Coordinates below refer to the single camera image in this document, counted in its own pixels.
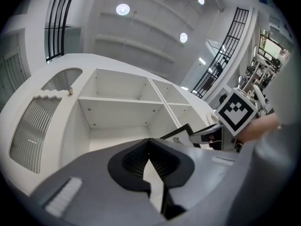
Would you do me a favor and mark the person's right forearm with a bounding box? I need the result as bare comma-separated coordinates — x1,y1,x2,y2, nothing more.
237,113,281,146

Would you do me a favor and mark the ribbed glass cabinet door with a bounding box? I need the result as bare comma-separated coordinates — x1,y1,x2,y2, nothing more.
9,67,83,174

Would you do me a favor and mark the black metal railing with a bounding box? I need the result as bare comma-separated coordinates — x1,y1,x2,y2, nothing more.
191,7,249,99
44,0,79,64

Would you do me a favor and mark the bright window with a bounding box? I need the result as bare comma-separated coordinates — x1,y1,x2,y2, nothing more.
258,28,289,61

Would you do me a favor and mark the white shelf cabinet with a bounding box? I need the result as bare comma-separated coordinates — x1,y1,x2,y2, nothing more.
0,53,219,197

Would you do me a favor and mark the black picture frame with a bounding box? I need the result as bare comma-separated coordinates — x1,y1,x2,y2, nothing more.
159,123,202,148

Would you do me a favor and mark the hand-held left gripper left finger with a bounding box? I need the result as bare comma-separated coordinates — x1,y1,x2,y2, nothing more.
30,137,166,226

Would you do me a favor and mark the white panelled door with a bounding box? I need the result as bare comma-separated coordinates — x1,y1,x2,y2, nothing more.
0,31,32,110

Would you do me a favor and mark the white office chair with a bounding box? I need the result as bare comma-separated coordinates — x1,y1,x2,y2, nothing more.
252,84,268,113

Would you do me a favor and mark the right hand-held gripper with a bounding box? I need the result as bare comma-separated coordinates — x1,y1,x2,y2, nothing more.
189,88,259,153

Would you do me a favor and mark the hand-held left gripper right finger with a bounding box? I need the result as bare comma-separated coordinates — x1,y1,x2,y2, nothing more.
149,137,238,220

